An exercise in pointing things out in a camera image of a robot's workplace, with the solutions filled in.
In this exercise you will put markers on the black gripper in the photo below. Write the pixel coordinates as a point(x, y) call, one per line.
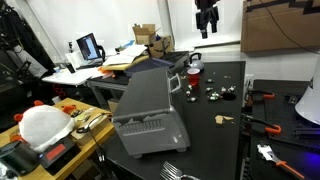
point(207, 11)

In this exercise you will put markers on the white sweet green brown wrapper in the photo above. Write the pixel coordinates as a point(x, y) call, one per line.
point(187, 93)
point(231, 88)
point(210, 80)
point(209, 89)
point(216, 95)
point(191, 99)
point(189, 87)
point(224, 89)
point(213, 97)
point(210, 98)

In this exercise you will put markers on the red plastic cup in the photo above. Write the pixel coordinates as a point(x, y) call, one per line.
point(193, 79)

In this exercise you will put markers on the black storage bin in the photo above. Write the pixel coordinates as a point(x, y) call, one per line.
point(176, 58)

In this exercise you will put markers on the brown cardboard box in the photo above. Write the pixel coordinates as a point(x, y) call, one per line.
point(145, 35)
point(160, 46)

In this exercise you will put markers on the white power strip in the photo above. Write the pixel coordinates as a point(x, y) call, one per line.
point(249, 81)

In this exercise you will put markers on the blue plastic bin lid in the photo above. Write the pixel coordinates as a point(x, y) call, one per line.
point(150, 65)

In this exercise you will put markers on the large cardboard panel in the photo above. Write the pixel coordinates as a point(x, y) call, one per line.
point(280, 30)

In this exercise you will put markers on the white paper pile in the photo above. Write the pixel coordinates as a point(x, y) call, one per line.
point(125, 55)

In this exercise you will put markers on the small tan block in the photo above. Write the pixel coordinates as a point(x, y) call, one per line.
point(219, 119)

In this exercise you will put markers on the grey dish rack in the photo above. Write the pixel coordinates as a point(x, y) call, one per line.
point(146, 100)

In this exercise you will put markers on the yellow flat board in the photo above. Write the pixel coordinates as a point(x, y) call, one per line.
point(116, 67)

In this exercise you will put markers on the small black block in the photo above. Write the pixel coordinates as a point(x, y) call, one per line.
point(293, 99)

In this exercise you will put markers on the open black laptop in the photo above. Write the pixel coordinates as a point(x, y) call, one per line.
point(87, 46)

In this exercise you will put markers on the white office table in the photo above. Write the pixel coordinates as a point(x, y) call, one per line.
point(71, 77)

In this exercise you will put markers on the flat cardboard tray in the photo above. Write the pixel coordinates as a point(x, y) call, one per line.
point(100, 125)

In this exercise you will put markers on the silver metal fork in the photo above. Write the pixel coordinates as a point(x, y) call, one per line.
point(170, 170)

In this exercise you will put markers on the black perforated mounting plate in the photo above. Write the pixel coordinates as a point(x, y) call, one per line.
point(293, 150)

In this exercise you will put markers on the silver metal spoon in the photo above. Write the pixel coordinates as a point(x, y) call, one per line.
point(90, 122)

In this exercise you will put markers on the yellow wooden table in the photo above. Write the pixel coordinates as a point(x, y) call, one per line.
point(100, 135)

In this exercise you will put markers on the silver head orange clamp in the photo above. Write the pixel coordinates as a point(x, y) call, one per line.
point(290, 168)

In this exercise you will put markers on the black clothing on rack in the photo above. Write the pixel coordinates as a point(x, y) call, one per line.
point(20, 43)

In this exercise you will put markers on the white plush with orange ears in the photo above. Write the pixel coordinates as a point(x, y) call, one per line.
point(43, 126)

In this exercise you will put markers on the black scale red display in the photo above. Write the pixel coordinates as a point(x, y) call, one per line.
point(56, 152)

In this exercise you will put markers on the black round container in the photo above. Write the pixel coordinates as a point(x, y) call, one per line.
point(18, 160)

